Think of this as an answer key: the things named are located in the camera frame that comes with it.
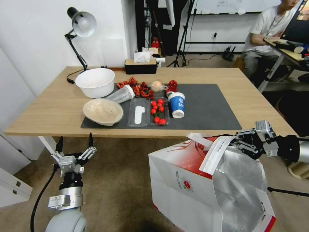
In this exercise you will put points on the white tissue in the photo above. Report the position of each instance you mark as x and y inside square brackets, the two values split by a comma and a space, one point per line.
[141, 56]

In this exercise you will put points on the white whiteboard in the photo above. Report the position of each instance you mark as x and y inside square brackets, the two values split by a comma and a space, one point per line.
[217, 6]

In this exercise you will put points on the clear plastic cup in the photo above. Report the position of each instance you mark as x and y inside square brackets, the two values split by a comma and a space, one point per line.
[120, 95]

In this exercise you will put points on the clear oval food container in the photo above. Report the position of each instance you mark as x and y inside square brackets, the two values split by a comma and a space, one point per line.
[101, 111]

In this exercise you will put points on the tilted work desk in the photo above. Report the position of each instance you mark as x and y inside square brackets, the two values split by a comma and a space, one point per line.
[284, 54]

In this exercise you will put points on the small white device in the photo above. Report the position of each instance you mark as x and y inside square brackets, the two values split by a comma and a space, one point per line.
[159, 61]

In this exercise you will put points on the dark grey table mat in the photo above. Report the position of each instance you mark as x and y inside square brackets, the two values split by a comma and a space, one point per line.
[205, 108]

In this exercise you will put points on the red crayfish shell pile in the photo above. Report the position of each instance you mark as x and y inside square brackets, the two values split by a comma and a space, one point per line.
[144, 90]
[129, 82]

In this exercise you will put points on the pale left robot arm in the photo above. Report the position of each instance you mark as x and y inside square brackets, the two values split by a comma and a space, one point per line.
[65, 222]

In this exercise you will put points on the clear plastic lid tray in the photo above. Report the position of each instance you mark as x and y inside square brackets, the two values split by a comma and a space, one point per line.
[131, 120]

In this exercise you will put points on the white red food delivery bag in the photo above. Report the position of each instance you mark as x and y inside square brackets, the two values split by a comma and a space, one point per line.
[183, 169]

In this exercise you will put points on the clear bag with bun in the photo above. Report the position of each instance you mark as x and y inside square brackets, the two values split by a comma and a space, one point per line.
[157, 85]

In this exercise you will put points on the black desk lamp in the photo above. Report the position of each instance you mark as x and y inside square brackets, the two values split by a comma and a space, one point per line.
[84, 24]

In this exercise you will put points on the clear tomato tray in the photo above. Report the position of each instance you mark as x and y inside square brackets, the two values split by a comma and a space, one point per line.
[166, 113]

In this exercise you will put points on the black router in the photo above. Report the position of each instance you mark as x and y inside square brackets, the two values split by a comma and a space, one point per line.
[229, 53]

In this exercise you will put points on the crumpled red wrapper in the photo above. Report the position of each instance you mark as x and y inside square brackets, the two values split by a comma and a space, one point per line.
[172, 85]

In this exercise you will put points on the blue white paper cup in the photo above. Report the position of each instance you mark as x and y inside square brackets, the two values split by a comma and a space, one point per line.
[177, 106]

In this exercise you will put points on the wooden table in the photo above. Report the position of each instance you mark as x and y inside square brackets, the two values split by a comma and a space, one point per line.
[241, 79]

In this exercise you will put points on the white plastic bowl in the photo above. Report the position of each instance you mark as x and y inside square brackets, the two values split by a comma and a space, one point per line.
[96, 89]

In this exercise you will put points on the pale wooden base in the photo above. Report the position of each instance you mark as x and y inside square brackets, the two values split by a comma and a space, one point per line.
[298, 170]

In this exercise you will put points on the pale right robot arm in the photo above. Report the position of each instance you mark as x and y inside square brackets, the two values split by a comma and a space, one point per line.
[304, 151]

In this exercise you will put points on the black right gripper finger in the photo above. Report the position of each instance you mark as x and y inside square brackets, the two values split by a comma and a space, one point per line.
[243, 135]
[248, 149]

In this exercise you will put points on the black tripod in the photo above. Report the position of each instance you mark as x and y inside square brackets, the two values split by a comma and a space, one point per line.
[184, 31]

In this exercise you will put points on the pale cardboard box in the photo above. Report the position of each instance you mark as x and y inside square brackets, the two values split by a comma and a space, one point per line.
[152, 51]

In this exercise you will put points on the white cabinet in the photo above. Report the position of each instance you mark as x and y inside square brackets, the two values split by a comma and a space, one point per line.
[9, 145]

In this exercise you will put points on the black tripod leg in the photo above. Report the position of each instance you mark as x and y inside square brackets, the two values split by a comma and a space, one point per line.
[289, 192]

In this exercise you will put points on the black chair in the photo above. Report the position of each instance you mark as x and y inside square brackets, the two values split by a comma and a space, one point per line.
[294, 111]

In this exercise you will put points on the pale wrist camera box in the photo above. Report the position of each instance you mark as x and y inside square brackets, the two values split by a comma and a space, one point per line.
[264, 128]
[67, 162]

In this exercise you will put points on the person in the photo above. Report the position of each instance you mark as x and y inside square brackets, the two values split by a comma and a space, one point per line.
[265, 21]

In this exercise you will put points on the black tissue box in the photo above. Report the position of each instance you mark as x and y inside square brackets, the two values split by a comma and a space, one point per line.
[140, 68]

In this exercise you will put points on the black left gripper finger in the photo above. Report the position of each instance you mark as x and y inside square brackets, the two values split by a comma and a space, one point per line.
[59, 146]
[91, 142]

